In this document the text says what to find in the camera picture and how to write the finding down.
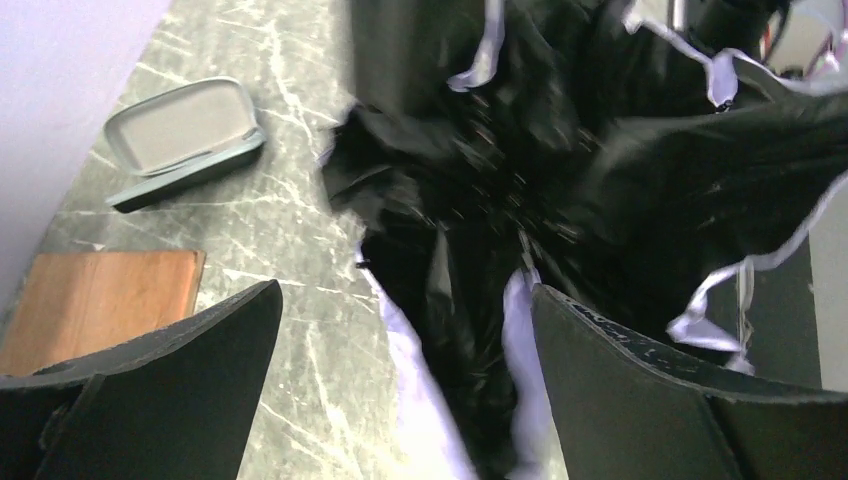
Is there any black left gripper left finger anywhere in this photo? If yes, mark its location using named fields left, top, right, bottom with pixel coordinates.
left=1, top=280, right=283, bottom=479

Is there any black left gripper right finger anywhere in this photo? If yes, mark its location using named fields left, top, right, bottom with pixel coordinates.
left=532, top=285, right=847, bottom=480

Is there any lilac folding umbrella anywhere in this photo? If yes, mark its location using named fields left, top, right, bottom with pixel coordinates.
left=320, top=1, right=847, bottom=479

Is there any wooden base board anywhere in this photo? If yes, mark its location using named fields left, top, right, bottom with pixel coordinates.
left=1, top=250, right=206, bottom=376

